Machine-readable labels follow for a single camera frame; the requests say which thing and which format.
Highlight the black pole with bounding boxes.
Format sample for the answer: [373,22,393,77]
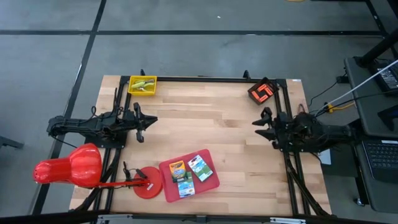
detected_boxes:
[354,27,398,68]

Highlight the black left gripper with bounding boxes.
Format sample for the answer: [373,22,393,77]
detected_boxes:
[129,102,159,143]

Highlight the red desk lamp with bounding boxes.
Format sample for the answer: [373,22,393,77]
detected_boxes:
[32,142,164,200]

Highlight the red translucent plastic tray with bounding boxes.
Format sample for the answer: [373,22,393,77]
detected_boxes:
[158,148,221,203]

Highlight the yellow plastic bin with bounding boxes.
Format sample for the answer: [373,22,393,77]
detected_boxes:
[127,75,158,96]

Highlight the green white card box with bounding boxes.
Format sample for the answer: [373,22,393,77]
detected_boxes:
[187,154,214,182]

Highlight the dark laptop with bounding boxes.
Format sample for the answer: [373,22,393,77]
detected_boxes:
[362,139,398,184]

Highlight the black plug with cable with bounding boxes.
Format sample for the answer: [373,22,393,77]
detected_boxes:
[307,74,349,108]

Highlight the dark laptop desk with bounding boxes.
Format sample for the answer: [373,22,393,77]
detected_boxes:
[351,133,398,214]

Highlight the yellow cable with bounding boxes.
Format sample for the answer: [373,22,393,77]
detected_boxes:
[325,101,355,113]

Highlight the white paper sheet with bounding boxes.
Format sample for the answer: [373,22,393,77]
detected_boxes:
[318,148,332,166]

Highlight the cutters with yellow-green handles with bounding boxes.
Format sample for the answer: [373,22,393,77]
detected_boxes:
[130,79,155,90]

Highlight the yellow blue crayon box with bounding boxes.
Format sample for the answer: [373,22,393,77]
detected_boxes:
[169,160,189,184]

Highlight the grey metal bracket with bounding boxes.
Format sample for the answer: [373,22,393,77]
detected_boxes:
[269,217,307,224]
[96,213,139,224]

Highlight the white cable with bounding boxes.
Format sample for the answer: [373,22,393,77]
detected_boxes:
[315,58,398,116]

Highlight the orange green crayon box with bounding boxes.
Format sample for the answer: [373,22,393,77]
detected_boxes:
[177,179,196,198]

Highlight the grey side desk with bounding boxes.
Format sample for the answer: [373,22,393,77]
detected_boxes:
[343,55,398,138]

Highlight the black furniture leg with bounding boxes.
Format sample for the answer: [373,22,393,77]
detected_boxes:
[0,136,24,149]

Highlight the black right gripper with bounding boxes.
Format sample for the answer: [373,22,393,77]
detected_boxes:
[252,107,292,150]

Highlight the black aluminium table frame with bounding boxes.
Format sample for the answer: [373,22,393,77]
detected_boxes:
[70,74,332,218]

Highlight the black power adapter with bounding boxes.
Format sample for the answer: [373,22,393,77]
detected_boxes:
[374,63,398,91]

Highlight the black plastic bin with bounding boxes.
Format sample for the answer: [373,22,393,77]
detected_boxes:
[247,77,280,106]

